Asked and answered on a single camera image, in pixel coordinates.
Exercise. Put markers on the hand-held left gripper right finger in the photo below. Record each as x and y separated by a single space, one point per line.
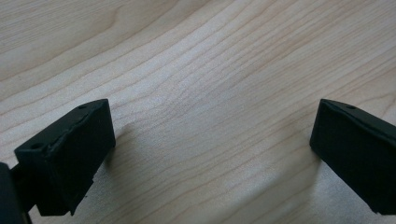
355 155

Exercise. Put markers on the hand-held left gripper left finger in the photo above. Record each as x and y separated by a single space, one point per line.
68 158

